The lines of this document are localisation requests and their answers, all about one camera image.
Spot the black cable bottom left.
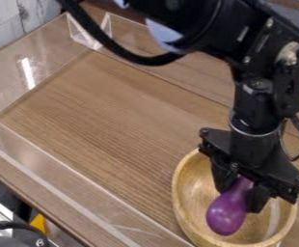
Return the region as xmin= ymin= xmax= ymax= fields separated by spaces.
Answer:
xmin=0 ymin=220 xmax=51 ymax=247

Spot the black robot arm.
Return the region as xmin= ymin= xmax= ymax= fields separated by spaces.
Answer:
xmin=58 ymin=0 xmax=299 ymax=213

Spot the clear acrylic corner bracket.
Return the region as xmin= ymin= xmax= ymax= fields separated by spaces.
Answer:
xmin=67 ymin=13 xmax=112 ymax=51

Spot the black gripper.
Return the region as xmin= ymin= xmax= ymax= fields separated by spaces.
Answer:
xmin=199 ymin=121 xmax=299 ymax=213

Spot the clear acrylic barrier wall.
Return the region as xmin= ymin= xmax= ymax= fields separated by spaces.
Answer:
xmin=0 ymin=13 xmax=299 ymax=247

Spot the brown wooden bowl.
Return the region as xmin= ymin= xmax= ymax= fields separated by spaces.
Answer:
xmin=171 ymin=150 xmax=298 ymax=247

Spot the yellow black device base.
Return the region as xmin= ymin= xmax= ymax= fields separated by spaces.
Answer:
xmin=10 ymin=211 xmax=72 ymax=247

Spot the purple toy eggplant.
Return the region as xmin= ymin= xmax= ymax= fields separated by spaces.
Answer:
xmin=206 ymin=177 xmax=253 ymax=236

